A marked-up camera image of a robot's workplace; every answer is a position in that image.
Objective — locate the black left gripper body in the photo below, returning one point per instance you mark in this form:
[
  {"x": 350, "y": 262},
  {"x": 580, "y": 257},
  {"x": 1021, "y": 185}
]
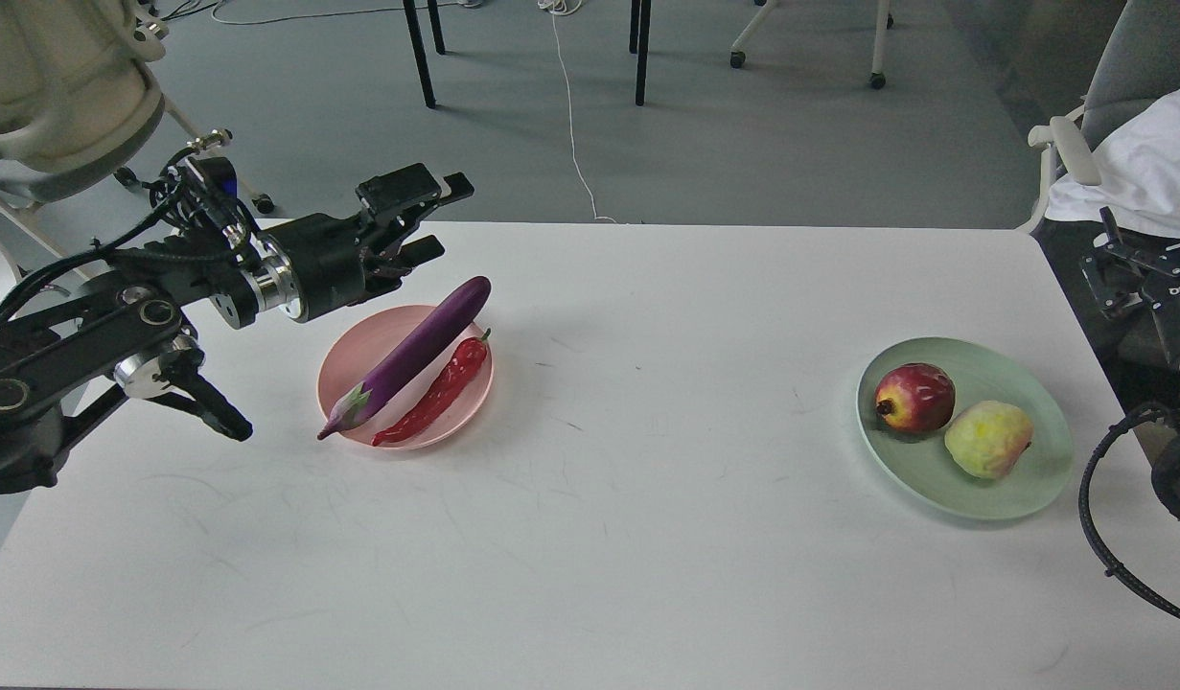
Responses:
[{"x": 329, "y": 263}]

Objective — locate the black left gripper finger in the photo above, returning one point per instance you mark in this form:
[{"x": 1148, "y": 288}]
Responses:
[
  {"x": 394, "y": 204},
  {"x": 389, "y": 269}
]

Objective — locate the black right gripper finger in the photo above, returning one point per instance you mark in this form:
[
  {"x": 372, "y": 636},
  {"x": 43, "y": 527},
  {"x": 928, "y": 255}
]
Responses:
[{"x": 1124, "y": 273}]

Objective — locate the purple eggplant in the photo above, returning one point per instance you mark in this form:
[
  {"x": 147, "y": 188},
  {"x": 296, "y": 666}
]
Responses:
[{"x": 401, "y": 365}]

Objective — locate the red chili pepper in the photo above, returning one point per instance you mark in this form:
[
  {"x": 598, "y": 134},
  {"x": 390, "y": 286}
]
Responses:
[{"x": 455, "y": 394}]

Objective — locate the red pomegranate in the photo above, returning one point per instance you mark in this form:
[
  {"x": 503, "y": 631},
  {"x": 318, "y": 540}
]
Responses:
[{"x": 916, "y": 398}]

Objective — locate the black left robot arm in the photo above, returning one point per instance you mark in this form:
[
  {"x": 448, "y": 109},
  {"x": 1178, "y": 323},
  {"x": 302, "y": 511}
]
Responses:
[{"x": 82, "y": 335}]

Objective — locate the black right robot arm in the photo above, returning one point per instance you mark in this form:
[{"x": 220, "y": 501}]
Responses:
[{"x": 1165, "y": 469}]

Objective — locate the pink plastic plate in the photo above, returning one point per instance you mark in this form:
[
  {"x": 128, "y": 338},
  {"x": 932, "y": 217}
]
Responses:
[{"x": 361, "y": 348}]

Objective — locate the person in white shirt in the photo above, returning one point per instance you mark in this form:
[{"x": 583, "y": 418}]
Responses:
[{"x": 1139, "y": 164}]

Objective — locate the grey office chair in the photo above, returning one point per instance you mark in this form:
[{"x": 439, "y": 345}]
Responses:
[{"x": 1139, "y": 64}]

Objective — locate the black table legs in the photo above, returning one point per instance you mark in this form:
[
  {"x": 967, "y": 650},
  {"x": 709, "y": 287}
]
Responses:
[{"x": 543, "y": 64}]

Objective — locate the beige office chair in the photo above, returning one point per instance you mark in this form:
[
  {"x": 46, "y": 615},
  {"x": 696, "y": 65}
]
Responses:
[{"x": 77, "y": 100}]

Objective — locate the white rolling chair base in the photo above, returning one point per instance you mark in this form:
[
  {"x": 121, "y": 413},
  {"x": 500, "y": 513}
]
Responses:
[{"x": 803, "y": 44}]

